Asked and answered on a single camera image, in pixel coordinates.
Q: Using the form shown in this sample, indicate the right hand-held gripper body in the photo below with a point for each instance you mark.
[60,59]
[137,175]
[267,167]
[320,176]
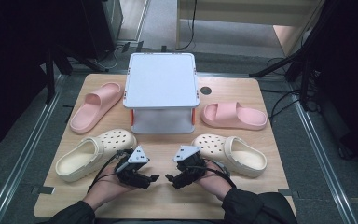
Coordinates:
[191,168]

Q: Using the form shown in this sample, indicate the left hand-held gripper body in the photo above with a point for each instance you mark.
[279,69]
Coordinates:
[130,169]

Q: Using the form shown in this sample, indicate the cream perforated clog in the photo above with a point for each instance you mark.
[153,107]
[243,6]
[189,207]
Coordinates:
[239,155]
[84,157]

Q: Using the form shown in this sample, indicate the pink slide slipper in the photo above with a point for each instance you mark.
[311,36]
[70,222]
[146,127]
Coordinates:
[239,116]
[96,107]

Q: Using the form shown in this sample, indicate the white two-tier shoe rack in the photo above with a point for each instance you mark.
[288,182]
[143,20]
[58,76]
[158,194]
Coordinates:
[161,81]

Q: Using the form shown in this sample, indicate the person's right hand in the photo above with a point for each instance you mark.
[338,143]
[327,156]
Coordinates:
[214,183]

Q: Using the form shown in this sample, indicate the person's left hand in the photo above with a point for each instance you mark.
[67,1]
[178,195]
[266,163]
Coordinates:
[105,189]

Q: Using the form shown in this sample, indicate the black round table grommet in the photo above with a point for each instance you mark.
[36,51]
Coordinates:
[205,90]

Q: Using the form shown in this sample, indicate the grey tape strip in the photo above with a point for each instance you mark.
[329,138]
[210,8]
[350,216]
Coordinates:
[43,190]
[287,193]

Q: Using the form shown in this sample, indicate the black tripod stand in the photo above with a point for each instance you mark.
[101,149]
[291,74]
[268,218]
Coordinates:
[51,71]
[298,59]

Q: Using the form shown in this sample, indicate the dark cabinet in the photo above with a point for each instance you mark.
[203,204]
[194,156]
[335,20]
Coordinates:
[105,25]

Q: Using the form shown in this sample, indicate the light wooden furniture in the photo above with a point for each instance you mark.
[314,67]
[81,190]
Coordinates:
[245,12]

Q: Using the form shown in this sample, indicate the metal floor rail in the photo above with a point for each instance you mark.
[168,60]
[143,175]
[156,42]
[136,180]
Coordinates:
[21,155]
[323,155]

